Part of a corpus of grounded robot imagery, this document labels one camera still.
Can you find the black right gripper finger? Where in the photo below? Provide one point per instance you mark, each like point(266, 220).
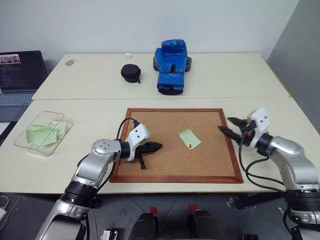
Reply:
point(237, 122)
point(231, 133)

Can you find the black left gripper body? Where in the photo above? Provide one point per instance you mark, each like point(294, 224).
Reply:
point(143, 150)

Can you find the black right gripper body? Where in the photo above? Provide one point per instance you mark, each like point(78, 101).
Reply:
point(247, 136)

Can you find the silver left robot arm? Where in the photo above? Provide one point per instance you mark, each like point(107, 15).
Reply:
point(87, 170)

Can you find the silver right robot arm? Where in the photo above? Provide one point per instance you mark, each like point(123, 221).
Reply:
point(292, 155)

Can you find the green sticky note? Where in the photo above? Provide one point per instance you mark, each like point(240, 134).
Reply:
point(188, 136)

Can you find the black tray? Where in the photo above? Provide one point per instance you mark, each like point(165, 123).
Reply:
point(190, 63)

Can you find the black labelled box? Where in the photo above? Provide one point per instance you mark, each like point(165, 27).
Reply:
point(109, 235)

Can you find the small crumpled green note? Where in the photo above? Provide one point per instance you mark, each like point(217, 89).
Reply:
point(61, 128)

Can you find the large crumpled green note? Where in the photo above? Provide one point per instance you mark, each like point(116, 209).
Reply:
point(40, 136)

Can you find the clear plastic box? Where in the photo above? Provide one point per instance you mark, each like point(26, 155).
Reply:
point(23, 142)

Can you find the wood-framed cork board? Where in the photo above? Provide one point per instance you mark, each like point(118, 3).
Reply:
point(175, 162)

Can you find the red tape mark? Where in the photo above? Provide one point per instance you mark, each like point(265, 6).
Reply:
point(192, 207)
point(153, 209)

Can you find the dark rounded shape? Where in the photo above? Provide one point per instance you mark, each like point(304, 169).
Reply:
point(205, 225)
point(143, 226)

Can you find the black table caster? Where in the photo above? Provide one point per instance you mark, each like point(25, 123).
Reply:
point(237, 202)

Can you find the black round zip case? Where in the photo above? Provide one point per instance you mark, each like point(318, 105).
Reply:
point(130, 72)

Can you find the blue boxing glove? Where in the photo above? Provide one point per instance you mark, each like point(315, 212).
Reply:
point(171, 62)

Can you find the small white object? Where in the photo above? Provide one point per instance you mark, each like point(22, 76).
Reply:
point(128, 55)

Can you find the grey laptop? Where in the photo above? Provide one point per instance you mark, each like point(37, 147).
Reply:
point(17, 75)

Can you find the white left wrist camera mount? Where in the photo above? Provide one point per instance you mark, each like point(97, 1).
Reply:
point(137, 135)

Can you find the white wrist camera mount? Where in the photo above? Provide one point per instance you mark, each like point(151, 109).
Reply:
point(260, 122)
point(137, 135)

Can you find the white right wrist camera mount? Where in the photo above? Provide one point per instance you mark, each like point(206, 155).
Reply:
point(260, 122)

